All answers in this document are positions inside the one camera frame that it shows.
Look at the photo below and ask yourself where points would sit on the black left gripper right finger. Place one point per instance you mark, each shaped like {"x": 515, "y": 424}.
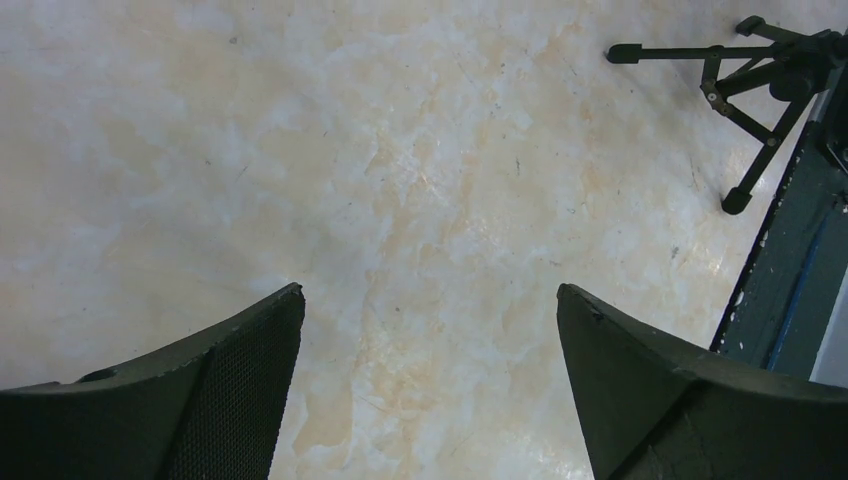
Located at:
{"x": 653, "y": 406}

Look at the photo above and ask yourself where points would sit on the black microphone tripod stand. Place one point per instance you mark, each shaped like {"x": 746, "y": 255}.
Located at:
{"x": 794, "y": 67}

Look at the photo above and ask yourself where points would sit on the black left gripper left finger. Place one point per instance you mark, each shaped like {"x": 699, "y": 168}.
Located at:
{"x": 209, "y": 406}

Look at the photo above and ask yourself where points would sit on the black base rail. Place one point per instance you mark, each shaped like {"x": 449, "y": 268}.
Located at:
{"x": 788, "y": 311}

